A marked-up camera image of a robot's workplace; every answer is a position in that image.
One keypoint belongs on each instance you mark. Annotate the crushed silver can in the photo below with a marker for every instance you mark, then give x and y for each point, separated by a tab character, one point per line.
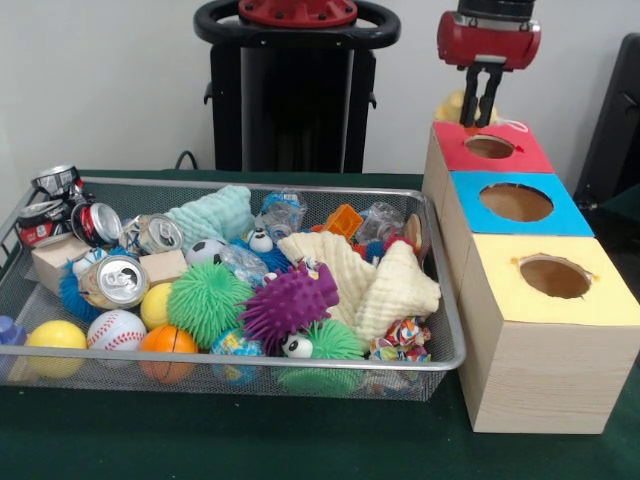
113	280

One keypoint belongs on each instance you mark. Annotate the white baseball toy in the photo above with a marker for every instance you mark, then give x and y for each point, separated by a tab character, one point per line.
116	330

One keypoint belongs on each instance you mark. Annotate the mint green cloth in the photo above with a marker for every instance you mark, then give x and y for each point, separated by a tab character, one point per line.
210	213

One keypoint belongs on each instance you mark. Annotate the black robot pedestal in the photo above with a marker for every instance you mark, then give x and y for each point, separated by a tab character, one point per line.
290	110

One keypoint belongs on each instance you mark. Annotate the yellow duck plush toy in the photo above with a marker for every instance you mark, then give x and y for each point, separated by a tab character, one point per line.
450	108

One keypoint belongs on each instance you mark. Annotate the orange basketball toy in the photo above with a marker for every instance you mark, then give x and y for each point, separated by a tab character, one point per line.
168	350

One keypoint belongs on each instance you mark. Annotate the purple spiky ball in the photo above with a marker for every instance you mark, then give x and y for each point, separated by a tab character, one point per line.
290	305

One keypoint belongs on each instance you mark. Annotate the green spiky ball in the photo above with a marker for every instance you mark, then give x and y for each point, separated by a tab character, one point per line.
335	350
209	303

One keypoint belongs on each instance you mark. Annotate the wooden box with three holes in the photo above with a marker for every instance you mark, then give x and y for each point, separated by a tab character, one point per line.
545	350

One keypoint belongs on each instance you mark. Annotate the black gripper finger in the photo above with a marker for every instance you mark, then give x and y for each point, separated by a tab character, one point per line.
472	95
495	92

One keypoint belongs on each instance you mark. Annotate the yellow tennis ball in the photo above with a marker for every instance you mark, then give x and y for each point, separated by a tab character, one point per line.
155	306

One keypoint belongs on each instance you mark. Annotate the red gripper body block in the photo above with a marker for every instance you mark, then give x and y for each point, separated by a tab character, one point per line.
488	42

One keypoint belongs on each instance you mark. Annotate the smooth yellow ball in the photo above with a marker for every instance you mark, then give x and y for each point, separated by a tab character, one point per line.
56	345

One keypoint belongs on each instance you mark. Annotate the cream muslin cloth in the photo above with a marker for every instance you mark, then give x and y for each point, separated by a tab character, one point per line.
385	285

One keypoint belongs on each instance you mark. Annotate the black chair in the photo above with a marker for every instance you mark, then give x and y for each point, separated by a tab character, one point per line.
615	130

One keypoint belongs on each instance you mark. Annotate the shallow clear mesh bin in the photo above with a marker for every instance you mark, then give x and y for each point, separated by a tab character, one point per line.
445	350

